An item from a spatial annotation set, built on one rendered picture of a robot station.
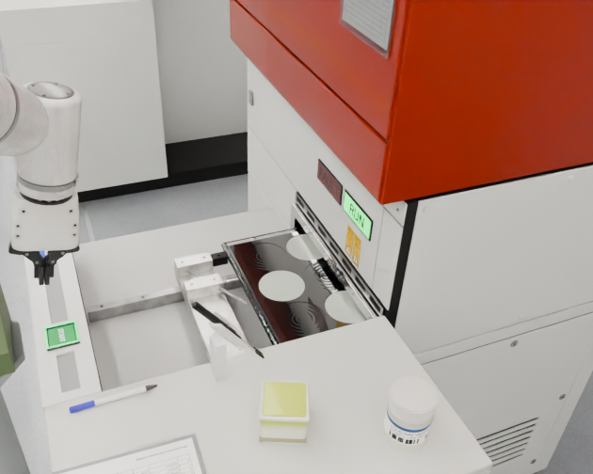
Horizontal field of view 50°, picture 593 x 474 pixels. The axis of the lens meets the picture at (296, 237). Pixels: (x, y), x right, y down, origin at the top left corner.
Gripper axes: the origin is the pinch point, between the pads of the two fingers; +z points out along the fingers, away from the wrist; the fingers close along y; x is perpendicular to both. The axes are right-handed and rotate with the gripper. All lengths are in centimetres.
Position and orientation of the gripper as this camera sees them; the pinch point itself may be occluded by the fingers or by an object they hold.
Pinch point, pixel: (43, 270)
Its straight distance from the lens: 113.1
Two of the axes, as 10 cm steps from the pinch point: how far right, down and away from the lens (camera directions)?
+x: 3.8, 5.7, -7.3
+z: -2.3, 8.2, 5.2
